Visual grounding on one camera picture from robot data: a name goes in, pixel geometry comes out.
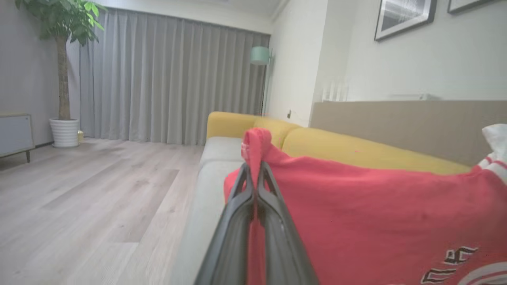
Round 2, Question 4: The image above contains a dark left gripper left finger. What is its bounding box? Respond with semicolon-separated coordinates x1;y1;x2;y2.
194;163;254;285

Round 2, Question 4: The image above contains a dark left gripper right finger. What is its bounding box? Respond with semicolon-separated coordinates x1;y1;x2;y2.
257;161;319;285

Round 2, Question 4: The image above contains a red Bulls basketball jersey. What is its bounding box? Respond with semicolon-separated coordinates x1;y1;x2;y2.
224;123;507;285

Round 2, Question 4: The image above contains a yellow sofa armrest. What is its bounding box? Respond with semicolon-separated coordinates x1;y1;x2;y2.
206;111;258;139

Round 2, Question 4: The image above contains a long yellow sofa back cushion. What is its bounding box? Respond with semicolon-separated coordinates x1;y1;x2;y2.
282;127;472;175

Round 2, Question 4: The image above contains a short yellow sofa back cushion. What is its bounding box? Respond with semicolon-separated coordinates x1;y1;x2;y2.
253;117;302;150

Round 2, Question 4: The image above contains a grey pleated curtain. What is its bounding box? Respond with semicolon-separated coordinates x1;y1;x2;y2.
67;7;271;146

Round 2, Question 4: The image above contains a floor lamp with mint shade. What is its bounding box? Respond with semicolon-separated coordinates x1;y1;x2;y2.
250;46;274;116

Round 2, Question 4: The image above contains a white ribbed plant pot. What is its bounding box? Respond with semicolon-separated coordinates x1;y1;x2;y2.
49;118;80;148

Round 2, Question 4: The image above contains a pale grey sideboard cabinet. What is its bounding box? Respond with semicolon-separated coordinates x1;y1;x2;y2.
0;113;35;163

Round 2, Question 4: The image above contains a large black framed picture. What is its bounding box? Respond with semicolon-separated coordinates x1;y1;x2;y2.
374;0;438;42

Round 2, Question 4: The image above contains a green leafy indoor tree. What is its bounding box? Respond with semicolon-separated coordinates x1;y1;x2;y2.
15;0;107;120

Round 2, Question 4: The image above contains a taupe upholstered wall panel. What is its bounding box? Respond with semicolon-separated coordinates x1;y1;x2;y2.
309;100;507;167

